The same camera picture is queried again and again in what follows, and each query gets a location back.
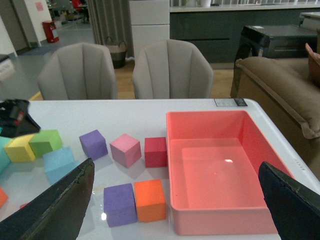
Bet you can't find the white cabinet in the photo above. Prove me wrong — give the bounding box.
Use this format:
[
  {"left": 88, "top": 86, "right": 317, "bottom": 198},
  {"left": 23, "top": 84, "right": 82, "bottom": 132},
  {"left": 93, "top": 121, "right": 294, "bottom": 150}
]
[{"left": 129, "top": 0, "right": 170, "bottom": 60}]

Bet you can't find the grey chair right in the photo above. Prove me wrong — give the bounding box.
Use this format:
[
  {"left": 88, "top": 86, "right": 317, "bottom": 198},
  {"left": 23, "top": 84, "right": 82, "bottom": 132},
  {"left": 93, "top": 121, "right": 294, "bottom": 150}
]
[{"left": 132, "top": 39, "right": 214, "bottom": 100}]

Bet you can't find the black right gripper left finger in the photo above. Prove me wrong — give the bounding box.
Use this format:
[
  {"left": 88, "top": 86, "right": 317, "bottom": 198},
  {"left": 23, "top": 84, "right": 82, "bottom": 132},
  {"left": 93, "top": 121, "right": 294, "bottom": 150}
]
[{"left": 0, "top": 158, "right": 95, "bottom": 240}]

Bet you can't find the orange foam block near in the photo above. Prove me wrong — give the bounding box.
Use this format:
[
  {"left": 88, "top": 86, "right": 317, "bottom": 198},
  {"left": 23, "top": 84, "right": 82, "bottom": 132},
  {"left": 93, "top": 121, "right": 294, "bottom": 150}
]
[{"left": 134, "top": 179, "right": 167, "bottom": 223}]

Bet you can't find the teal plastic tray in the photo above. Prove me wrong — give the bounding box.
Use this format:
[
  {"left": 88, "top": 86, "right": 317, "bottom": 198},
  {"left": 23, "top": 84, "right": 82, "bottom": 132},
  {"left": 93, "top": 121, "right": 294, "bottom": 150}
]
[{"left": 0, "top": 136, "right": 11, "bottom": 173}]

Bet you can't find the pink foam block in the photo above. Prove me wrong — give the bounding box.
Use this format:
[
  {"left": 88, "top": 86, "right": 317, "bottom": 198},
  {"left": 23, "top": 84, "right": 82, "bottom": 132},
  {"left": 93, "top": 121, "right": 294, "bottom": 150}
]
[{"left": 109, "top": 133, "right": 142, "bottom": 168}]

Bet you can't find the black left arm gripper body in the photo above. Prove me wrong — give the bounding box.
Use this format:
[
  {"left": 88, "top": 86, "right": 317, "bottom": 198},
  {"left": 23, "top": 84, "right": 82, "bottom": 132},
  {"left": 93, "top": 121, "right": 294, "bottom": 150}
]
[{"left": 0, "top": 99, "right": 41, "bottom": 138}]

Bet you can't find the orange foam block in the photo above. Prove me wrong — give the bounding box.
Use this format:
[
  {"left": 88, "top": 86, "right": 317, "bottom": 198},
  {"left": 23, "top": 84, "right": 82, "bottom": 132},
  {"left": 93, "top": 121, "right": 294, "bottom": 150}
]
[
  {"left": 0, "top": 187, "right": 8, "bottom": 208},
  {"left": 134, "top": 179, "right": 167, "bottom": 223}
]

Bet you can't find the woven basket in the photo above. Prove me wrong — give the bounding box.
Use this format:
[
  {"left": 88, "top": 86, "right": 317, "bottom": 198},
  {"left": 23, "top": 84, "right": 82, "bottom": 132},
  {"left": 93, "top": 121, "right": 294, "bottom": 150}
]
[{"left": 105, "top": 36, "right": 127, "bottom": 69}]

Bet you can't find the light blue foam block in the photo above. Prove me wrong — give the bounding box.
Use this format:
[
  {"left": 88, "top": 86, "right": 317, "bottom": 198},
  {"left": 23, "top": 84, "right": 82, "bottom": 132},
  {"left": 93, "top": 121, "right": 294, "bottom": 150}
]
[{"left": 42, "top": 147, "right": 80, "bottom": 186}]

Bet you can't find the dark kitchen counter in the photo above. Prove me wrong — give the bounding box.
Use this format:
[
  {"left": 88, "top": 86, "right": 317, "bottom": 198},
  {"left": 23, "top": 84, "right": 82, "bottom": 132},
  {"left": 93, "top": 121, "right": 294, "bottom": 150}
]
[{"left": 169, "top": 2, "right": 320, "bottom": 66}]

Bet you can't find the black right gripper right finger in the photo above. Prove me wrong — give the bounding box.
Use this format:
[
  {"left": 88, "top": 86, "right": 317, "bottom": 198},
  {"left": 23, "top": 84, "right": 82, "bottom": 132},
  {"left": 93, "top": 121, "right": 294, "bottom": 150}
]
[{"left": 258, "top": 161, "right": 320, "bottom": 240}]

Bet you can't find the brown sofa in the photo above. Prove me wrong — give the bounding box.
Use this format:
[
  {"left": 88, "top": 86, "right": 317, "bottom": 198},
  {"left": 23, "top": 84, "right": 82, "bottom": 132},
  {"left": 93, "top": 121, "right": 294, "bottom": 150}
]
[{"left": 230, "top": 56, "right": 320, "bottom": 178}]

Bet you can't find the red foam block left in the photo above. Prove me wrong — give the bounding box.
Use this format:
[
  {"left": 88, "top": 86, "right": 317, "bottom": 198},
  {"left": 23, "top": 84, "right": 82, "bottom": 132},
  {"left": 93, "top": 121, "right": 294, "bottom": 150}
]
[{"left": 19, "top": 202, "right": 29, "bottom": 209}]

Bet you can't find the purple foam block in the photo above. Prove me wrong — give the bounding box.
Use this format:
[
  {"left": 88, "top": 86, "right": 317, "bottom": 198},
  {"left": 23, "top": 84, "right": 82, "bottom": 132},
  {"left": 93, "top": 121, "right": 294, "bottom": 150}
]
[
  {"left": 79, "top": 129, "right": 108, "bottom": 161},
  {"left": 103, "top": 183, "right": 138, "bottom": 228}
]

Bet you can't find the red fire extinguisher box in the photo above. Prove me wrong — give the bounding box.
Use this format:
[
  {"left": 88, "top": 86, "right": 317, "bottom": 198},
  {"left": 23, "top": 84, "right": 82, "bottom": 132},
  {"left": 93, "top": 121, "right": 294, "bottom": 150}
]
[{"left": 42, "top": 20, "right": 59, "bottom": 43}]

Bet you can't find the purple foam block far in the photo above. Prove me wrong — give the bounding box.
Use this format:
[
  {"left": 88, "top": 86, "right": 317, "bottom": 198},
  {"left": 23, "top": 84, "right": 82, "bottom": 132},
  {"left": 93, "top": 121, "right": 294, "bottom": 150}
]
[{"left": 79, "top": 129, "right": 108, "bottom": 161}]

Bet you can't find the pink cushion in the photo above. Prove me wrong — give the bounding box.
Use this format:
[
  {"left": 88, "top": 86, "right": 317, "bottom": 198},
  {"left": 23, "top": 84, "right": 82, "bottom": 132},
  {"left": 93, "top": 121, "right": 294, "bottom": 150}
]
[{"left": 305, "top": 43, "right": 320, "bottom": 88}]

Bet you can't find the red foam block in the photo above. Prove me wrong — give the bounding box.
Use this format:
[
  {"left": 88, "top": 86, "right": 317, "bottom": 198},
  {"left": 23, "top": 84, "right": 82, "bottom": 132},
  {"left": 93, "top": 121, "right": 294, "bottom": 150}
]
[
  {"left": 144, "top": 137, "right": 168, "bottom": 168},
  {"left": 19, "top": 202, "right": 29, "bottom": 209}
]

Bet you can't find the green foam block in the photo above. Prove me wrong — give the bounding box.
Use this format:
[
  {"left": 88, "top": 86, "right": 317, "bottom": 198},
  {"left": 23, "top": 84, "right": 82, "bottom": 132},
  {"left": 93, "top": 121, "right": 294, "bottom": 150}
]
[{"left": 29, "top": 129, "right": 63, "bottom": 158}]

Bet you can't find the yellow foam block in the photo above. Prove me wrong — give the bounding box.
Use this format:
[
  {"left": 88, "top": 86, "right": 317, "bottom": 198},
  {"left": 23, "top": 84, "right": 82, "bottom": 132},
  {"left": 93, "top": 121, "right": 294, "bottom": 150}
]
[{"left": 4, "top": 134, "right": 36, "bottom": 163}]

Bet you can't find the grey chair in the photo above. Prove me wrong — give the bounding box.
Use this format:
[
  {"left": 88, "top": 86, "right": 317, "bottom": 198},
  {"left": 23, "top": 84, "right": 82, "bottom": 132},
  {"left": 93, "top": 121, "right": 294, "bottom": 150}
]
[
  {"left": 37, "top": 42, "right": 118, "bottom": 100},
  {"left": 132, "top": 39, "right": 214, "bottom": 100}
]

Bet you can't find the purple foam block near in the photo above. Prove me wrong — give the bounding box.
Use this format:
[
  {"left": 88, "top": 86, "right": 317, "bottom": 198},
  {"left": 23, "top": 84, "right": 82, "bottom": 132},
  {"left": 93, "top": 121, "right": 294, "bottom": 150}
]
[{"left": 103, "top": 183, "right": 138, "bottom": 228}]

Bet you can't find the grey chair left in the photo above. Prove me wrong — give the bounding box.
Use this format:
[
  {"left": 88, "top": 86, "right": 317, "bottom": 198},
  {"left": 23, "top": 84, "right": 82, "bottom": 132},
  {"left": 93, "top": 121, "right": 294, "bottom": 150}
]
[{"left": 37, "top": 42, "right": 118, "bottom": 100}]

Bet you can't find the pink plastic tray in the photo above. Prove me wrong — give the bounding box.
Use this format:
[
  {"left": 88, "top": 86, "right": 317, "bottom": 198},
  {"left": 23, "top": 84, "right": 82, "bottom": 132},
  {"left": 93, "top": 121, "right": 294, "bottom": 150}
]
[{"left": 166, "top": 110, "right": 289, "bottom": 236}]

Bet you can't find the orange foam block left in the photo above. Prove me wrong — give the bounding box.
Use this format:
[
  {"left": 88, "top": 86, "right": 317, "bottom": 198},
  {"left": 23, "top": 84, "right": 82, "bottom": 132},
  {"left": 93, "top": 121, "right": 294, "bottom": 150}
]
[{"left": 0, "top": 187, "right": 8, "bottom": 208}]

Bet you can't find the table label sticker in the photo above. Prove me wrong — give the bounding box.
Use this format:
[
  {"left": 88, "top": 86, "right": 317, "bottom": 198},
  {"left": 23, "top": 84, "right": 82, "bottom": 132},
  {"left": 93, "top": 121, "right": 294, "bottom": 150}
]
[{"left": 214, "top": 98, "right": 248, "bottom": 107}]

